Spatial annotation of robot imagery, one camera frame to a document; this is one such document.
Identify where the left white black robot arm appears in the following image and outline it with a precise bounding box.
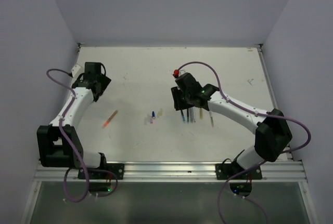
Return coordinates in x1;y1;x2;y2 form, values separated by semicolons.
36;62;111;179

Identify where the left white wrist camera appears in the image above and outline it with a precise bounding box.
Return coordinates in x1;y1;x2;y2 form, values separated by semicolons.
70;64;84;79

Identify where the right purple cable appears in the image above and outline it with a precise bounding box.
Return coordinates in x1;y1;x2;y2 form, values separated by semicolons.
178;61;312;224

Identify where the yellow highlighter cap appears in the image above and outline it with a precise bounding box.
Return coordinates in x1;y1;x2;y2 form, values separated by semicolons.
157;108;163;117

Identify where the right side aluminium rail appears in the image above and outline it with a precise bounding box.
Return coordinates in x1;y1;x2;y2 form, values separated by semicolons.
255;45;292;162

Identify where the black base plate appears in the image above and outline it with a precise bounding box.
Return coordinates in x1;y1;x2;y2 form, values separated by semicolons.
87;163;125;180
215;163;263;180

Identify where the aluminium rail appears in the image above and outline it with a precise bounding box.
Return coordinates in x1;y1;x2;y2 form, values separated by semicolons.
255;45;292;162
33;159;308;182

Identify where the orange highlighter pen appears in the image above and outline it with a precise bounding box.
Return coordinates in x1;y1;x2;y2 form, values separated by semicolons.
102;110;118;128

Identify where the purple pen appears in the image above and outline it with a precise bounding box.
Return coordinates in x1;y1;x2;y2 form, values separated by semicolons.
189;108;196;123

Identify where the blue pen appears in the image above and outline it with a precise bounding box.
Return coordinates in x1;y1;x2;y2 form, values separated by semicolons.
180;110;186;123

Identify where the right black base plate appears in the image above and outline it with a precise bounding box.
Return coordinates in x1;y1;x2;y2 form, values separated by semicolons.
215;163;263;180

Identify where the aluminium front rail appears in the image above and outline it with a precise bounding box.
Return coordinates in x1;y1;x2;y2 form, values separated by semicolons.
33;159;308;182

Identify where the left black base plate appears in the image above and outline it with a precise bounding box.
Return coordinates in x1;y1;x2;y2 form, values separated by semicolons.
87;163;125;180

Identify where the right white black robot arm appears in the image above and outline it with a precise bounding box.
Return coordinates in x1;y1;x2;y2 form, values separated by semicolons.
171;73;292;179

